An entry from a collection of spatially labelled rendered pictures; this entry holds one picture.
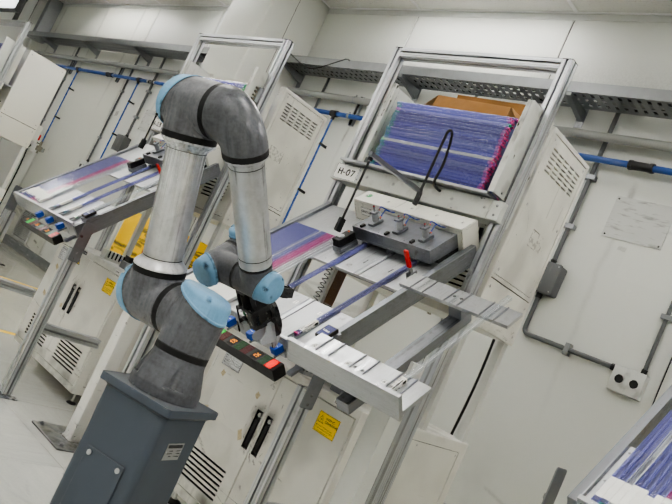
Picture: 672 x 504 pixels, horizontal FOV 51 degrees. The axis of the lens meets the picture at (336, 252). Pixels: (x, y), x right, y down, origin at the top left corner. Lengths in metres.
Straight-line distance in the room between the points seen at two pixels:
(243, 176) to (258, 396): 1.11
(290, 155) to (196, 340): 2.19
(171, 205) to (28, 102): 4.90
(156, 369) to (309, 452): 0.85
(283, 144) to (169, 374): 2.20
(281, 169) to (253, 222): 2.04
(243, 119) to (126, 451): 0.68
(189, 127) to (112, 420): 0.60
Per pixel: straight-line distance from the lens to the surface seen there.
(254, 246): 1.53
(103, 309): 3.27
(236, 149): 1.41
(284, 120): 3.50
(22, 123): 6.36
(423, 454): 2.45
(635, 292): 3.64
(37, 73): 6.37
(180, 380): 1.47
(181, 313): 1.46
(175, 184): 1.50
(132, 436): 1.47
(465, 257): 2.25
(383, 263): 2.25
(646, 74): 4.15
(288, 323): 2.02
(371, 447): 1.78
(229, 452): 2.45
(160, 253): 1.53
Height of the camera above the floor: 0.85
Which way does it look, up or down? 4 degrees up
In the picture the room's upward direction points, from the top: 25 degrees clockwise
